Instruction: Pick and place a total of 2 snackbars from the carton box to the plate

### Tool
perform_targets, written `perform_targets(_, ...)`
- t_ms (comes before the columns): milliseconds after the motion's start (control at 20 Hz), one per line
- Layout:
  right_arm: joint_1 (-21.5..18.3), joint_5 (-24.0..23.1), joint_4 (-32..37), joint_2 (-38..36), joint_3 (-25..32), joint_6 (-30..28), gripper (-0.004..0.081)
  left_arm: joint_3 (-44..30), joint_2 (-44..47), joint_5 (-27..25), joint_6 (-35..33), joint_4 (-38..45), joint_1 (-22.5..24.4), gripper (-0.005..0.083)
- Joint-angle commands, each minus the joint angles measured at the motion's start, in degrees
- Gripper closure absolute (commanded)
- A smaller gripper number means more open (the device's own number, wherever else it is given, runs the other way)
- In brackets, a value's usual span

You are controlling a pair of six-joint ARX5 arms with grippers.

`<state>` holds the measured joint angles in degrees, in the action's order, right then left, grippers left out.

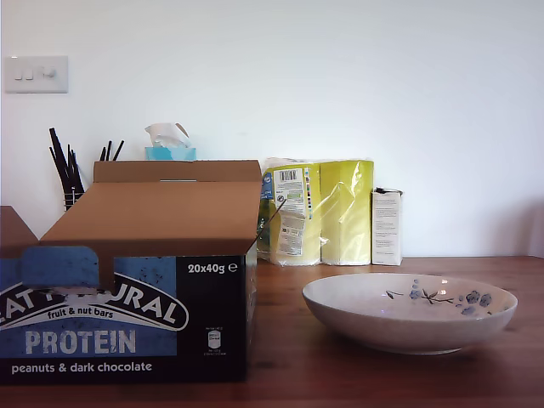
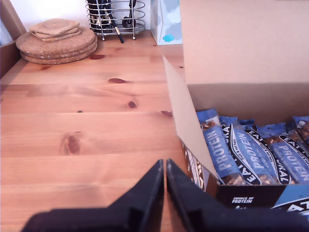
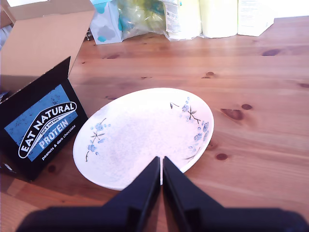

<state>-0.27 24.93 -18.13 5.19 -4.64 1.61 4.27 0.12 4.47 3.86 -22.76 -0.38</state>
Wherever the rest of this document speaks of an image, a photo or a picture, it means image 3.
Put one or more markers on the small white carton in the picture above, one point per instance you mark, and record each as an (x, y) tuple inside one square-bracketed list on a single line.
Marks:
[(253, 17)]

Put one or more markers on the white plate with blue flowers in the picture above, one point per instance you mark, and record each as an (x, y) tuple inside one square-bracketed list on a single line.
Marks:
[(144, 135)]

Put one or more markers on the yellow paper towel pack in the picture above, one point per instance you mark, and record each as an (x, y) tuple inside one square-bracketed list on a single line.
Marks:
[(183, 21)]

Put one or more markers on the teal tissue box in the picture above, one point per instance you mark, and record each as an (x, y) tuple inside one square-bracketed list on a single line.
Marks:
[(106, 26)]

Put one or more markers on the black blue snackbar carton box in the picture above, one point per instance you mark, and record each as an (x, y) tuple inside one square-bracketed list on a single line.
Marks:
[(43, 125)]

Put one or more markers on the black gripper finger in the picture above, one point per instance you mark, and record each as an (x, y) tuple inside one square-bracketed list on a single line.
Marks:
[(181, 193), (142, 191)]

